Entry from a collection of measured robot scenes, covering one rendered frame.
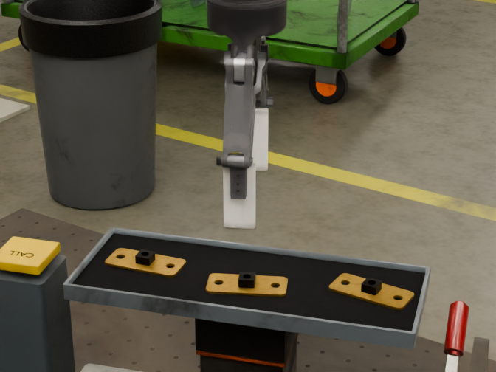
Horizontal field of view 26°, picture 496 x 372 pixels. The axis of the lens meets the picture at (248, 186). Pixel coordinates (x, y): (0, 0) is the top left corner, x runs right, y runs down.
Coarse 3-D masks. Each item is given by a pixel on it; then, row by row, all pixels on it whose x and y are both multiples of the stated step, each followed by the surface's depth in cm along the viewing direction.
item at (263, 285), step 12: (216, 276) 114; (228, 276) 114; (240, 276) 113; (252, 276) 113; (264, 276) 114; (276, 276) 114; (216, 288) 112; (228, 288) 112; (240, 288) 112; (252, 288) 112; (264, 288) 112; (276, 288) 112
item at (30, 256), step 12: (12, 240) 123; (24, 240) 123; (36, 240) 123; (0, 252) 120; (12, 252) 120; (24, 252) 120; (36, 252) 120; (48, 252) 120; (0, 264) 118; (12, 264) 118; (24, 264) 118; (36, 264) 117
